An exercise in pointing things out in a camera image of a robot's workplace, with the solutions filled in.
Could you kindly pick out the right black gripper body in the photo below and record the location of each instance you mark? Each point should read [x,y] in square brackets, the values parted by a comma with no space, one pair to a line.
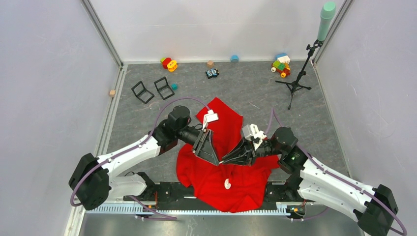
[254,155]

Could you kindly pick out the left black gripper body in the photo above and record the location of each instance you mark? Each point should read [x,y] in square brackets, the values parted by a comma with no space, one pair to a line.
[201,135]

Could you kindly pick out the round orange brooch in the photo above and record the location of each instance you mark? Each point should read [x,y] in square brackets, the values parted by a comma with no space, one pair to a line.
[227,184]

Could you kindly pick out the red t-shirt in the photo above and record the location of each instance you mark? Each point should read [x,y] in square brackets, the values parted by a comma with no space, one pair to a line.
[248,182]

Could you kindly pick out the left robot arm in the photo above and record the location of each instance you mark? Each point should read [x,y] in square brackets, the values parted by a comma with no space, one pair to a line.
[95,179]

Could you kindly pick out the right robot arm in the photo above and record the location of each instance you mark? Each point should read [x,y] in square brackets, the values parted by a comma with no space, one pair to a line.
[373,208]

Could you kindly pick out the teal cube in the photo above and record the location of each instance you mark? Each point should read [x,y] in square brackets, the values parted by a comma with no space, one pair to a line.
[174,86]

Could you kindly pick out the black display case right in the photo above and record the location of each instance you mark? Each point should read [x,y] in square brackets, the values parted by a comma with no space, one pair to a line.
[163,88]

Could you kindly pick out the black display case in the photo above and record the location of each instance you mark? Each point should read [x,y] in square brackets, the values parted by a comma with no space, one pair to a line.
[142,93]
[163,88]

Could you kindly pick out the brown wooden cube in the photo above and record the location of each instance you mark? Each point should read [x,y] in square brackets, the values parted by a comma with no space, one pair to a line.
[210,64]

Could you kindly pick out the red yellow green toy blocks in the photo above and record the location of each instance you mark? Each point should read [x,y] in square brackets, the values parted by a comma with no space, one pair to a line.
[169,64]

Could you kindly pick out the blue cylinder block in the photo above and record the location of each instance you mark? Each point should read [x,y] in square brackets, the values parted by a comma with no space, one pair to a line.
[234,58]

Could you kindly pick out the black display case left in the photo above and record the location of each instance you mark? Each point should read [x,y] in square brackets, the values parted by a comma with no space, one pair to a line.
[142,93]

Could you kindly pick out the colourful brick toy car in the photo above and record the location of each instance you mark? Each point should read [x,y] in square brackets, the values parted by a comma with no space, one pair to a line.
[281,65]

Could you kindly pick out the green microphone on tripod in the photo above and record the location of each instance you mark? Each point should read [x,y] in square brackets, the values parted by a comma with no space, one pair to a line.
[327,14]

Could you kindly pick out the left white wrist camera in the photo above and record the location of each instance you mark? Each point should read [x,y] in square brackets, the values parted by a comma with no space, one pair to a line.
[209,117]

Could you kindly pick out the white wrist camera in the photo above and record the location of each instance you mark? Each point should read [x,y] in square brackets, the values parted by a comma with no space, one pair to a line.
[253,134]
[209,117]

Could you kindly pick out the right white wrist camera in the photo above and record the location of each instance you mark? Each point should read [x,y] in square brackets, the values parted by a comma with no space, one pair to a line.
[253,134]

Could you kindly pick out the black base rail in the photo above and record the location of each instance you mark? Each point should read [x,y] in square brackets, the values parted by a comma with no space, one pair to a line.
[175,196]

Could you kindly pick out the tan wooden cube on rail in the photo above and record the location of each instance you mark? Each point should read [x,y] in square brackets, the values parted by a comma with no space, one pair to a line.
[112,93]

